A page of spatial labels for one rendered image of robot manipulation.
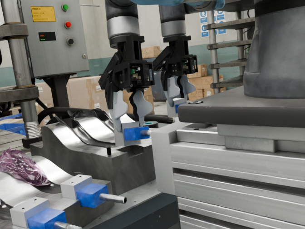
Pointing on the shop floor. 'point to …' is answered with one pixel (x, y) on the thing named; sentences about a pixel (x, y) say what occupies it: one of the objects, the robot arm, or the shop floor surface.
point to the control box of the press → (54, 45)
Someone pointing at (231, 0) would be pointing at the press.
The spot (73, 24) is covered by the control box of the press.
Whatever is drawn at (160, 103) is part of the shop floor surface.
